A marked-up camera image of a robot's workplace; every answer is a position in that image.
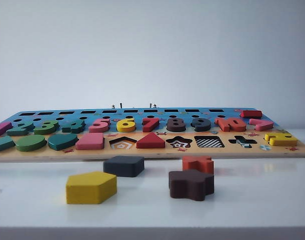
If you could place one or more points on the red minus sign piece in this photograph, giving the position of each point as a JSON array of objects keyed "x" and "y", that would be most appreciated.
[{"x": 251, "y": 114}]

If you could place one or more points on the yellow number six piece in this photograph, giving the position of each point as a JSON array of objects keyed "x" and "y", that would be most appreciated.
[{"x": 125, "y": 129}]

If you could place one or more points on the green number three piece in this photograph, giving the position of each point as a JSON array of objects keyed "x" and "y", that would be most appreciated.
[{"x": 46, "y": 130}]

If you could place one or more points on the dark grey number nine piece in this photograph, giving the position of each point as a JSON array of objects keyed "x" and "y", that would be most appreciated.
[{"x": 203, "y": 127}]

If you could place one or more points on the brown number eight piece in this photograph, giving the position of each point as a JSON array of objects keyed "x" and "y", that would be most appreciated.
[{"x": 175, "y": 129}]

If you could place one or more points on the colourful wooden puzzle board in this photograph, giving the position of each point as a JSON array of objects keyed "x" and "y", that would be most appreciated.
[{"x": 155, "y": 151}]

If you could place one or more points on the pink number one piece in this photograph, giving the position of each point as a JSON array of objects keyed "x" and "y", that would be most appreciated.
[{"x": 1, "y": 129}]

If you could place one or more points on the orange cross block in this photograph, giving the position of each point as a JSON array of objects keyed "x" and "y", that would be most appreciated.
[{"x": 197, "y": 163}]

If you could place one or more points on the teal parallelogram block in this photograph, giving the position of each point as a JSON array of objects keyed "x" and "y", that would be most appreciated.
[{"x": 2, "y": 145}]

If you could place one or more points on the dark green number four piece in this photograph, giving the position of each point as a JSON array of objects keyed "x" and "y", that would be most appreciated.
[{"x": 72, "y": 129}]

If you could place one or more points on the pink trapezoid block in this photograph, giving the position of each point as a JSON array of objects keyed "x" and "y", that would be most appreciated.
[{"x": 90, "y": 143}]

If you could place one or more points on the teal number two piece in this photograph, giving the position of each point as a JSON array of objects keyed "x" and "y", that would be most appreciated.
[{"x": 20, "y": 130}]

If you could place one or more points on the orange number ten piece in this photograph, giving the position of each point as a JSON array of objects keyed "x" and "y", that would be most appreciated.
[{"x": 230, "y": 126}]

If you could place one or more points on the red triangle block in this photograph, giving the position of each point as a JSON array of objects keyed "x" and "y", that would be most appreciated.
[{"x": 151, "y": 143}]

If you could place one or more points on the pink number five piece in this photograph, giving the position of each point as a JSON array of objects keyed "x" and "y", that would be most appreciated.
[{"x": 98, "y": 129}]

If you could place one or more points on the yellow pentagon block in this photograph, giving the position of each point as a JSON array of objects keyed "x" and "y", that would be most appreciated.
[{"x": 90, "y": 187}]

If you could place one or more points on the yellow equals sign piece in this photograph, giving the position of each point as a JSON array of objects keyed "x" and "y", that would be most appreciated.
[{"x": 282, "y": 141}]

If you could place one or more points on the teal teardrop block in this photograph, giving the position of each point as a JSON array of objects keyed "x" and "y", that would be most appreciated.
[{"x": 62, "y": 142}]

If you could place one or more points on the red number seven piece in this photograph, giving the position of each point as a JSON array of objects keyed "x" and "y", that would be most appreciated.
[{"x": 150, "y": 127}]

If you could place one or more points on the pink angled sign piece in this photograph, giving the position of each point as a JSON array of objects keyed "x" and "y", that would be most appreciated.
[{"x": 261, "y": 125}]

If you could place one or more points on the dark grey square block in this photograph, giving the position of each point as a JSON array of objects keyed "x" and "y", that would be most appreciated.
[{"x": 123, "y": 166}]

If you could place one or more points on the green oval block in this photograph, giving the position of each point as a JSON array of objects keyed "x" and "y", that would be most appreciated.
[{"x": 30, "y": 143}]

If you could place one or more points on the brown star block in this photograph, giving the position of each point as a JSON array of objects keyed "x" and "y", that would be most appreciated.
[{"x": 190, "y": 185}]

